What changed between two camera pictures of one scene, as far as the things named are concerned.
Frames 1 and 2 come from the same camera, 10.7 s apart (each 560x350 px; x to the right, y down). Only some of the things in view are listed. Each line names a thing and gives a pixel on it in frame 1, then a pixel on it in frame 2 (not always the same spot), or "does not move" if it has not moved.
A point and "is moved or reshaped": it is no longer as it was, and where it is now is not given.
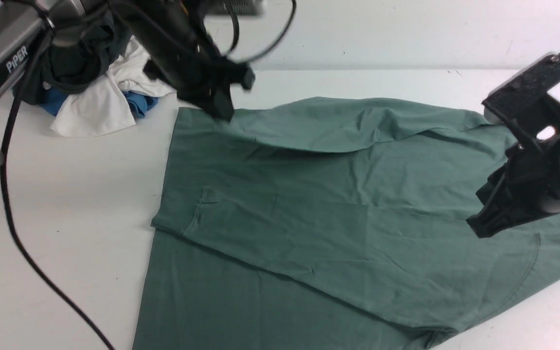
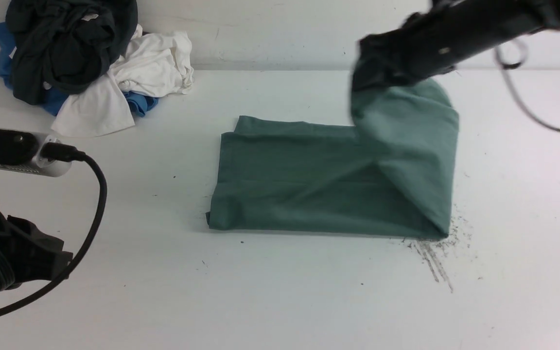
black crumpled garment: [75, 64] does not move
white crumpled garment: [99, 103] does not move
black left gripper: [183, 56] to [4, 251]
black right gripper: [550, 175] to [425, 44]
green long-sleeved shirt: [321, 223] is moved or reshaped
